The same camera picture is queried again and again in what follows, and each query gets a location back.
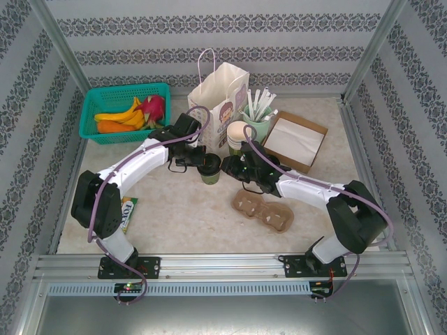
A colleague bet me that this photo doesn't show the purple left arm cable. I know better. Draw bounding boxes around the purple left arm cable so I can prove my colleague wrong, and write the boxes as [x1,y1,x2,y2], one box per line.
[86,106,212,306]

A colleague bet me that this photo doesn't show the right aluminium table side rail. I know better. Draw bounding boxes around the right aluminium table side rail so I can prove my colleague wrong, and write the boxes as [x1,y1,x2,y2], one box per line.
[337,97,399,252]

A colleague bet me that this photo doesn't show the black plastic cup lid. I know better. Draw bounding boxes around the black plastic cup lid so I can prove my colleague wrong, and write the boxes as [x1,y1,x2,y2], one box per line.
[197,153,223,175]

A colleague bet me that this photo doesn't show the yellow banana bunch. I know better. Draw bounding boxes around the yellow banana bunch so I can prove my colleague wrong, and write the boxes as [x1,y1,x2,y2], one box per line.
[94,96,146,131]

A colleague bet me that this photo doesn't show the aluminium frame post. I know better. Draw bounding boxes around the aluminium frame post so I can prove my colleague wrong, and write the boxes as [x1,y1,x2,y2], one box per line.
[27,0,92,102]
[340,0,409,103]

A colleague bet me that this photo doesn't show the green yellow candy bag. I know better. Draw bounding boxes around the green yellow candy bag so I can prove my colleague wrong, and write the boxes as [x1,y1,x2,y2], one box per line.
[118,196,139,234]

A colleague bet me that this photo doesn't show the orange carrot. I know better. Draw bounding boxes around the orange carrot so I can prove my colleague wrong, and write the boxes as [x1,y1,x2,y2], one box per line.
[96,120,135,134]

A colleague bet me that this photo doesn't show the pale green mug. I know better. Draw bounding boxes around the pale green mug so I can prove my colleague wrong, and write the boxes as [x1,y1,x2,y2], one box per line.
[242,104,274,147]

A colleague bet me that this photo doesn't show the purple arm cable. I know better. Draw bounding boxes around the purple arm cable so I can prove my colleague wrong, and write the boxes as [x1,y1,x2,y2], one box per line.
[86,106,212,306]
[242,124,395,301]

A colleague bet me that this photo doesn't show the left aluminium frame post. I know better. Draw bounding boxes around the left aluminium frame post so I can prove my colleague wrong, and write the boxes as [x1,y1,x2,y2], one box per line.
[27,0,92,102]

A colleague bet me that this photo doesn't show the stack of green paper cups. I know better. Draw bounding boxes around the stack of green paper cups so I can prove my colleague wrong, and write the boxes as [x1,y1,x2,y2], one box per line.
[226,121,256,156]

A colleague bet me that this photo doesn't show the right aluminium frame post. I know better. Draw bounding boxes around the right aluminium frame post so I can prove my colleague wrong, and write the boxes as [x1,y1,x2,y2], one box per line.
[340,0,409,103]

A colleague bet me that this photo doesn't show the pink dragon fruit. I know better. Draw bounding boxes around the pink dragon fruit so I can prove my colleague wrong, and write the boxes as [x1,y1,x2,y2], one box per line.
[138,94,167,130]

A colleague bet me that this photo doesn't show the white printed paper bag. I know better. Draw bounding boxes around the white printed paper bag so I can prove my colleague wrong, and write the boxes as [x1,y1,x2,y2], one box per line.
[187,47,251,157]

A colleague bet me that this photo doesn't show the brown cardboard box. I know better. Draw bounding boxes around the brown cardboard box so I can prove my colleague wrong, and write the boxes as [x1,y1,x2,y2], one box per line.
[261,110,329,174]

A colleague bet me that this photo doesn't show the brown pulp cup carrier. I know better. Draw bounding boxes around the brown pulp cup carrier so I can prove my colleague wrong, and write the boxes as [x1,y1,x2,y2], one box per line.
[231,188,294,234]

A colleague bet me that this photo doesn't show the aluminium mounting rail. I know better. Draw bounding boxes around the aluminium mounting rail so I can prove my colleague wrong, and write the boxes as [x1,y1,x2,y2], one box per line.
[33,253,409,280]

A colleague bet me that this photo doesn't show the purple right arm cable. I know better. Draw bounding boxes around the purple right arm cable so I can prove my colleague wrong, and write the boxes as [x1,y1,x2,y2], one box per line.
[242,124,395,301]

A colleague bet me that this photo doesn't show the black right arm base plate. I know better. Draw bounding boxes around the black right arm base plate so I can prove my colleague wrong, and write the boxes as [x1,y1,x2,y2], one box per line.
[282,254,349,278]

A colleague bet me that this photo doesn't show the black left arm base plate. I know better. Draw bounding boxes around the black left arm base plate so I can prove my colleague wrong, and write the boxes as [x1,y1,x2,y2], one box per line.
[97,257,161,279]

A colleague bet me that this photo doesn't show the right small circuit board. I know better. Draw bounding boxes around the right small circuit board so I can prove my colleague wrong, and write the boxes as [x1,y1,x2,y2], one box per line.
[310,281,335,296]

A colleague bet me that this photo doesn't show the teal plastic basket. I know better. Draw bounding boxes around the teal plastic basket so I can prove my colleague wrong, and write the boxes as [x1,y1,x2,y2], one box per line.
[79,82,171,145]

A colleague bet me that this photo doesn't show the white paper napkins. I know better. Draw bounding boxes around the white paper napkins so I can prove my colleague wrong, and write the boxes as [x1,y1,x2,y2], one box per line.
[267,117,324,165]

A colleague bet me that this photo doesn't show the grey slotted cable duct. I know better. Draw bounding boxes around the grey slotted cable duct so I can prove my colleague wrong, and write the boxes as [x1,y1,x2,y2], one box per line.
[47,281,312,297]

